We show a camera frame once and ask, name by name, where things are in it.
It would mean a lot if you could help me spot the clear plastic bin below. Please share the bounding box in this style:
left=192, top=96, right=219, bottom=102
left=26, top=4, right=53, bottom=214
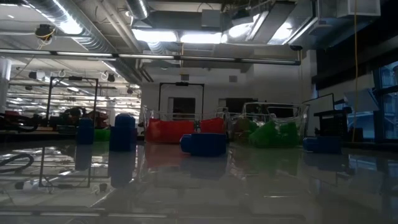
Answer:
left=228, top=101, right=311, bottom=147
left=141, top=105, right=229, bottom=144

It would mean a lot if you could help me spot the red plastic building block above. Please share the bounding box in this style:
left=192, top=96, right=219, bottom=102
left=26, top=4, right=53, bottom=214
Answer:
left=200, top=117, right=226, bottom=134
left=145, top=117, right=196, bottom=144

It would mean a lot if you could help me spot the blue two-stud building block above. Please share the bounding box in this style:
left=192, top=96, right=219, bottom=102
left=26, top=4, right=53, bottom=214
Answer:
left=302, top=136, right=343, bottom=155
left=109, top=113, right=138, bottom=152
left=179, top=133, right=227, bottom=157

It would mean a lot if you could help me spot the small blue single-stud block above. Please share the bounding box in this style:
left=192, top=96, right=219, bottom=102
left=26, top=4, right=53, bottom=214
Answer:
left=76, top=117, right=96, bottom=146

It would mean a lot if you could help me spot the black cabinet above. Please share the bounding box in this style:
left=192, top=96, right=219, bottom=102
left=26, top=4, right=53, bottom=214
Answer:
left=225, top=97, right=259, bottom=106

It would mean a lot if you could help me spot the long ceiling light bar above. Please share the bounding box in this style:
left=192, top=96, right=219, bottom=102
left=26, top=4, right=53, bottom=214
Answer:
left=118, top=53, right=302, bottom=66
left=0, top=49, right=118, bottom=60

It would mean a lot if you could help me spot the glossy white table cover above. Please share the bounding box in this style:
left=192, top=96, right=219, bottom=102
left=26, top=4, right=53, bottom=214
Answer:
left=0, top=136, right=398, bottom=224

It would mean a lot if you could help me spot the grey ceiling box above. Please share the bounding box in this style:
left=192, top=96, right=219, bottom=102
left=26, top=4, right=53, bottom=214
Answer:
left=201, top=8, right=222, bottom=29

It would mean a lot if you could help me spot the black desk with monitor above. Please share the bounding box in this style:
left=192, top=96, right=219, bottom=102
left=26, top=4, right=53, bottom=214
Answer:
left=313, top=92, right=354, bottom=138

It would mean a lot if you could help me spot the dark workbench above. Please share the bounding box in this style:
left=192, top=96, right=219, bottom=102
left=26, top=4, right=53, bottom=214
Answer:
left=0, top=126, right=78, bottom=141

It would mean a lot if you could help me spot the blue-lit window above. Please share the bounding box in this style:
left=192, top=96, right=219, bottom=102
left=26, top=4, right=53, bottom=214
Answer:
left=374, top=60, right=398, bottom=140

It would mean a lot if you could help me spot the white ceiling unit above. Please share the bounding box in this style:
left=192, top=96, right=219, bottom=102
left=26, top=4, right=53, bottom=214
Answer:
left=337, top=0, right=382, bottom=17

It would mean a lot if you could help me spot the black metal frame rig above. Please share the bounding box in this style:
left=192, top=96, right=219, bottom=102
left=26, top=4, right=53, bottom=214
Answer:
left=158, top=82, right=205, bottom=121
left=46, top=76, right=100, bottom=121

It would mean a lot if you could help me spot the silver ventilation duct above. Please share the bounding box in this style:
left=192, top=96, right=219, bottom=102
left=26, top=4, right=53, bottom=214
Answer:
left=18, top=0, right=156, bottom=85

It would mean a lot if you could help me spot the yellow cable reel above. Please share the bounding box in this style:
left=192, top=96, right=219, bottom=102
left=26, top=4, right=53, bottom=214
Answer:
left=34, top=23, right=57, bottom=41

